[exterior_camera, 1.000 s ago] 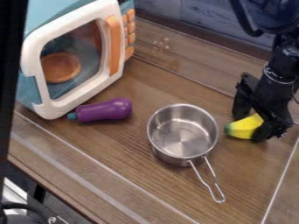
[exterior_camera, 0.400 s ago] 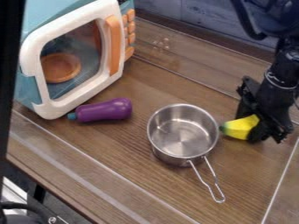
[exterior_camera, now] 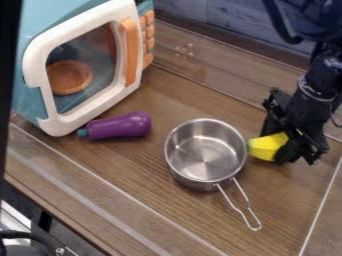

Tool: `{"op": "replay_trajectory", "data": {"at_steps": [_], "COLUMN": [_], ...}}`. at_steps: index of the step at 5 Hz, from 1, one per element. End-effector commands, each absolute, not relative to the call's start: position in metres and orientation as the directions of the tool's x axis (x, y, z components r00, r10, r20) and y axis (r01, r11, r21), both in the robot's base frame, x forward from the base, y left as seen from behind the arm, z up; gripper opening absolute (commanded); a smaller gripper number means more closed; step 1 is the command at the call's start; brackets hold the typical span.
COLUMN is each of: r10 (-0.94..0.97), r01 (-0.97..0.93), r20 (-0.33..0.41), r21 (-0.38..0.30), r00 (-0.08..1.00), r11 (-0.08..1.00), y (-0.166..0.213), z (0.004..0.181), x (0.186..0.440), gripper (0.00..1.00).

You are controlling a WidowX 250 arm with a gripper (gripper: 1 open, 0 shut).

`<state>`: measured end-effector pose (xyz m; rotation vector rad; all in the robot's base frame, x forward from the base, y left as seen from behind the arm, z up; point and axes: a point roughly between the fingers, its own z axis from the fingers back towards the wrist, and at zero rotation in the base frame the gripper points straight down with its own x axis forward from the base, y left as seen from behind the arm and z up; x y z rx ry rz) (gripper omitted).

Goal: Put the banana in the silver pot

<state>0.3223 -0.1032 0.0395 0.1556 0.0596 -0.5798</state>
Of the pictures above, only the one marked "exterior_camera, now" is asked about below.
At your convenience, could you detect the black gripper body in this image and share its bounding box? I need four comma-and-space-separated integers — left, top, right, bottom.
261, 87, 329, 165

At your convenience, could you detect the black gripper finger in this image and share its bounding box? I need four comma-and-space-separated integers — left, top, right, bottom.
273, 133, 311, 165
260, 110, 283, 136

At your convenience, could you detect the yellow toy banana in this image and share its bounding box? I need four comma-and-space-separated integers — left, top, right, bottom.
247, 132, 288, 161

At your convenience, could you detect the silver pot with wire handle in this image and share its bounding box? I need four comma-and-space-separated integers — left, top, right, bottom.
162, 118, 261, 231

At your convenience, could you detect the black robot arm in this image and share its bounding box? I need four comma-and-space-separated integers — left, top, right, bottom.
260, 0, 342, 165

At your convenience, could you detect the purple toy eggplant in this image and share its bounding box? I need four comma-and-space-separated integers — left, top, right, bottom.
77, 111, 152, 140

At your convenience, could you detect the clear acrylic barrier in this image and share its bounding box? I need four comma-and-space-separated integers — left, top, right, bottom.
5, 124, 226, 256

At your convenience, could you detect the blue toy microwave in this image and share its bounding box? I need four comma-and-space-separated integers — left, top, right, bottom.
11, 0, 154, 137

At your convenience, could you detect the black cable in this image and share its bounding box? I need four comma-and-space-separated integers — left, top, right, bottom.
0, 229, 58, 256

